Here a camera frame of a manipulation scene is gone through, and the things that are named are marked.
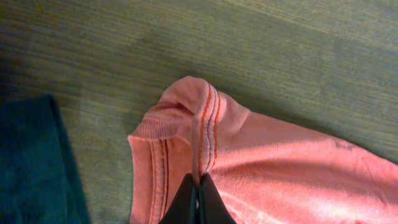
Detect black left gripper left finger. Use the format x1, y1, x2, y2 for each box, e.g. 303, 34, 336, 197
159, 174, 197, 224

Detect folded dark navy garment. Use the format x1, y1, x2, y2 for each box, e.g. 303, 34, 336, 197
1, 96, 91, 223

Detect orange McKinney Boyd soccer t-shirt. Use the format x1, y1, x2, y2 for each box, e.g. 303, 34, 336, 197
128, 77, 397, 223

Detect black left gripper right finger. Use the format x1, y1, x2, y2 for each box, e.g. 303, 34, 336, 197
198, 174, 236, 224

